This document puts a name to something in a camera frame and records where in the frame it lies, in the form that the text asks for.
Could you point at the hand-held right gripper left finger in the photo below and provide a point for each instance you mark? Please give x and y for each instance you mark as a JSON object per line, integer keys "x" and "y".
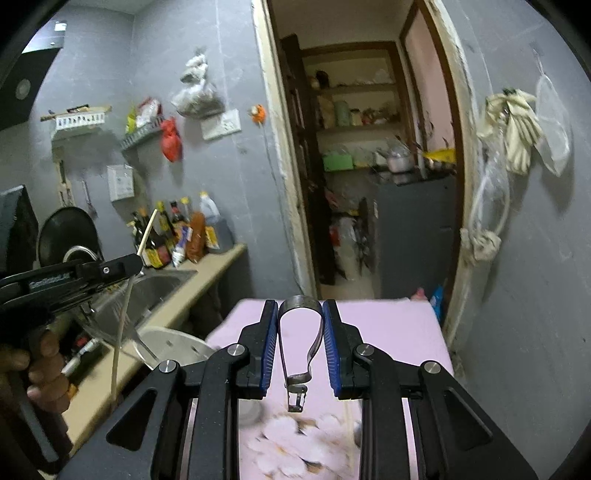
{"x": 270, "y": 350}

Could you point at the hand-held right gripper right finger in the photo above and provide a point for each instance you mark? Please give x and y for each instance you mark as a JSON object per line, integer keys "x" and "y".
{"x": 330, "y": 355}

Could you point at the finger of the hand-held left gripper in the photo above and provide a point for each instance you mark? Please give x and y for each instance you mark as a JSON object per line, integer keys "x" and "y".
{"x": 115, "y": 267}

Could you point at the wooden chopstick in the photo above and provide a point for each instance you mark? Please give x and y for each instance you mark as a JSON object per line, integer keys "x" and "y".
{"x": 148, "y": 228}

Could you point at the steel peeler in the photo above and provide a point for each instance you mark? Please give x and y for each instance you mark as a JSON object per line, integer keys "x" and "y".
{"x": 300, "y": 304}

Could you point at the white plastic utensil holder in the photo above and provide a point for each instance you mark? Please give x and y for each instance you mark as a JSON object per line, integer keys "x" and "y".
{"x": 180, "y": 346}

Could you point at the person's left hand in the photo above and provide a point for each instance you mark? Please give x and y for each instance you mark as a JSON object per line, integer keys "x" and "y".
{"x": 48, "y": 369}

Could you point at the chrome faucet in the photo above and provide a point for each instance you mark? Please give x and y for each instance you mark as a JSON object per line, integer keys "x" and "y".
{"x": 81, "y": 249}

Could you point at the dark bottle with pump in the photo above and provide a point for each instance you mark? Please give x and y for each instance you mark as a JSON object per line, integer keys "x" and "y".
{"x": 137, "y": 233}

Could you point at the steel sink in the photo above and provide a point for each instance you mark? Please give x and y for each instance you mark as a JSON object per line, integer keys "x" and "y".
{"x": 161, "y": 288}

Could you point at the sauce bottle yellow label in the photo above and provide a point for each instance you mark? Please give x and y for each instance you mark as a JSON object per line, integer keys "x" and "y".
{"x": 164, "y": 224}

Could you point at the black frying pan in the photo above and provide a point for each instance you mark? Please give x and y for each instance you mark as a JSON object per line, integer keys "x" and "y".
{"x": 60, "y": 230}

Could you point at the pink floral tablecloth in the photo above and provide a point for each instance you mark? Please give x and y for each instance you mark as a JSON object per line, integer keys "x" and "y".
{"x": 392, "y": 332}

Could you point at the blue and white packet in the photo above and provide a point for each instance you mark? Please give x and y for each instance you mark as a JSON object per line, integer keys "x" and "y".
{"x": 181, "y": 250}

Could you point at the sauce bottle black cap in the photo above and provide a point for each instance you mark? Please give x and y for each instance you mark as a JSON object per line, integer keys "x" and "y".
{"x": 175, "y": 214}

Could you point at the orange seasoning packet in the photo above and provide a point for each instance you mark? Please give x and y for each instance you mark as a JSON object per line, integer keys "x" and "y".
{"x": 196, "y": 240}

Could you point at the clear bottle yellow cap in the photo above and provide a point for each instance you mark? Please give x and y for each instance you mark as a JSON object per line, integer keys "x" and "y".
{"x": 185, "y": 210}

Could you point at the beige kitchen counter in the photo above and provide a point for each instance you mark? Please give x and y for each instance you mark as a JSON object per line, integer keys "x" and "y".
{"x": 212, "y": 270}

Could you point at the large oil jug yellow cap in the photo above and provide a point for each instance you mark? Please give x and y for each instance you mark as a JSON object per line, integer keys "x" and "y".
{"x": 220, "y": 236}

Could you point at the blue packet on floor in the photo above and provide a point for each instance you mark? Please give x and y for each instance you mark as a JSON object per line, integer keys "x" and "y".
{"x": 437, "y": 302}

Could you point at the bags on floor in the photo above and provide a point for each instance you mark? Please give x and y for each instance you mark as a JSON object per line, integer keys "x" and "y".
{"x": 346, "y": 235}

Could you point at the red plastic bag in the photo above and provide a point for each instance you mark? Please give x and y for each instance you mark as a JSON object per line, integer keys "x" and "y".
{"x": 171, "y": 141}

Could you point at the grey cabinet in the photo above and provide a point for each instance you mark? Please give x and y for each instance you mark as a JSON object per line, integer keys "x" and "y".
{"x": 415, "y": 230}

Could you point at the dark wooden door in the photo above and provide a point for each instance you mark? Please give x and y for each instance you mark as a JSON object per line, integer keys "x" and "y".
{"x": 307, "y": 184}

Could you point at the clear bag of dried goods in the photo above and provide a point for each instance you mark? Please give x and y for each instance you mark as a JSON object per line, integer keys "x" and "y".
{"x": 198, "y": 101}

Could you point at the knotted cream cloth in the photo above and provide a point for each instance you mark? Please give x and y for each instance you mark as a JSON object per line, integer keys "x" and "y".
{"x": 482, "y": 247}

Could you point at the green box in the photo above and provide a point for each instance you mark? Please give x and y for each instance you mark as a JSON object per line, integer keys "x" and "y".
{"x": 338, "y": 161}

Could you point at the aluminium pot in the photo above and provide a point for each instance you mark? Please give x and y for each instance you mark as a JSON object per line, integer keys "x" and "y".
{"x": 399, "y": 162}

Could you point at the white knotted plastic bags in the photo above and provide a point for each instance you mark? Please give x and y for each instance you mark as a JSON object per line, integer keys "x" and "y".
{"x": 194, "y": 67}

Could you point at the steel bowl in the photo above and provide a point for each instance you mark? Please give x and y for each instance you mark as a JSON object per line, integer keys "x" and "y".
{"x": 438, "y": 165}

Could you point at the yellow packet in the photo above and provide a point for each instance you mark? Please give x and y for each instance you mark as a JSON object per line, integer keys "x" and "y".
{"x": 438, "y": 154}

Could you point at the wooden shelf unit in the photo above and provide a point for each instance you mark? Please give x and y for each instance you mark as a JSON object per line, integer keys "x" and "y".
{"x": 360, "y": 128}

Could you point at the cream rubber gloves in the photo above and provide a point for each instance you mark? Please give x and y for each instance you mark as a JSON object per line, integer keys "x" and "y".
{"x": 512, "y": 134}

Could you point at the hanging clear plastic bag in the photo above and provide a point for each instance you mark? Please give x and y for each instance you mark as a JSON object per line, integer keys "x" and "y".
{"x": 554, "y": 138}

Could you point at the metal utensil hanging on wall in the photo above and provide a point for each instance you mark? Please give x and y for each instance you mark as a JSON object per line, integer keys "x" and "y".
{"x": 87, "y": 196}

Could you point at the white box on wall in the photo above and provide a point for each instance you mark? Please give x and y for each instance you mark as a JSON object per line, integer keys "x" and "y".
{"x": 120, "y": 183}

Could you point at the wooden utensil on wall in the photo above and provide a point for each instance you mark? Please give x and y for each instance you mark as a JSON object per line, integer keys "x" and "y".
{"x": 64, "y": 189}

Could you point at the grey wall rack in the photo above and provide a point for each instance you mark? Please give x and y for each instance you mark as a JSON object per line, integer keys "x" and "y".
{"x": 141, "y": 136}

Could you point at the white wall basket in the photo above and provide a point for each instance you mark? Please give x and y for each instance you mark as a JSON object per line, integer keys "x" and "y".
{"x": 78, "y": 123}

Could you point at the white wall switch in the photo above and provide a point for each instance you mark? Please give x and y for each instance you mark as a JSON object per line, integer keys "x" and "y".
{"x": 212, "y": 129}

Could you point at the white wall socket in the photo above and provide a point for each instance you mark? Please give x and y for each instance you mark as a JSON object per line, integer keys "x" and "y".
{"x": 230, "y": 122}

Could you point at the worn white door frame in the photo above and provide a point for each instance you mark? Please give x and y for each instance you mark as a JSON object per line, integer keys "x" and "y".
{"x": 277, "y": 138}

